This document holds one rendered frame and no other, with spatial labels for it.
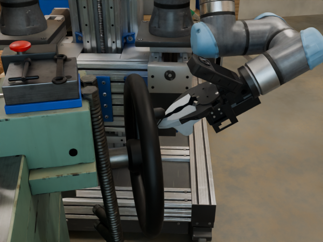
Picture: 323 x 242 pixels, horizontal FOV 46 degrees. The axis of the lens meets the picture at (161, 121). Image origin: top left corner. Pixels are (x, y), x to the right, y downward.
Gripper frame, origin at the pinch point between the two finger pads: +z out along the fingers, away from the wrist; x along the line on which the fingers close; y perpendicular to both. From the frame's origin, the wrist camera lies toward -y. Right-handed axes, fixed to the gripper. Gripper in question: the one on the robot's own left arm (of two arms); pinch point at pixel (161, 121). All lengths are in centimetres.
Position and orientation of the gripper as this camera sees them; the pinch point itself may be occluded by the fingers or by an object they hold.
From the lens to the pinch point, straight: 79.2
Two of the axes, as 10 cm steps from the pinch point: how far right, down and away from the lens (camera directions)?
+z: -8.6, 4.8, 1.5
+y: 4.7, 6.6, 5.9
